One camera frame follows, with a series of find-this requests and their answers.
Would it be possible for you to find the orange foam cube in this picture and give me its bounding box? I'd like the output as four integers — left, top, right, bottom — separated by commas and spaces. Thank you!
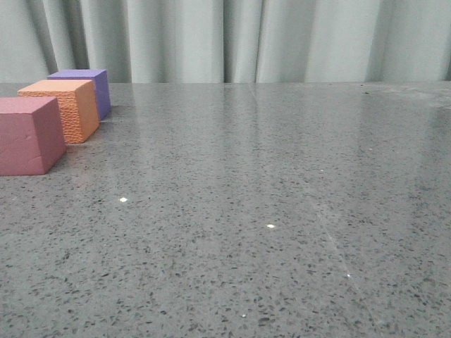
18, 80, 99, 144

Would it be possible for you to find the purple foam cube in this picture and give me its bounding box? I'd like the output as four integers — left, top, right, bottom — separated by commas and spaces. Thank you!
47, 69, 111, 120

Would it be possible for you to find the grey-green curtain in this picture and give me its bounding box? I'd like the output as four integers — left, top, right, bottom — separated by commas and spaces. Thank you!
1, 1, 450, 83

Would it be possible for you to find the pink foam cube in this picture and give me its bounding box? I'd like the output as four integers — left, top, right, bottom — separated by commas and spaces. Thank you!
0, 96, 66, 175

